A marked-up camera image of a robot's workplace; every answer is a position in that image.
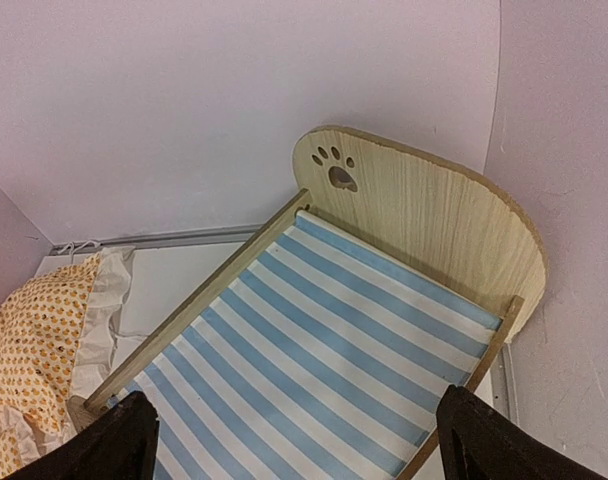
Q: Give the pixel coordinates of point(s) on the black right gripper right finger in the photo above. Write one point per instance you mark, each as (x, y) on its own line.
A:
(477, 442)

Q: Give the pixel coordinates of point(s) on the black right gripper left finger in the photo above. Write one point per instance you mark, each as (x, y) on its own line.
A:
(121, 444)

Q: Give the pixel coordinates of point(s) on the duck print mattress cushion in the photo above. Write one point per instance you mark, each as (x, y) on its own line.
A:
(57, 341)

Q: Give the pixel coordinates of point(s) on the wooden striped pet bed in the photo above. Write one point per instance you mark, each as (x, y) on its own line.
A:
(321, 347)

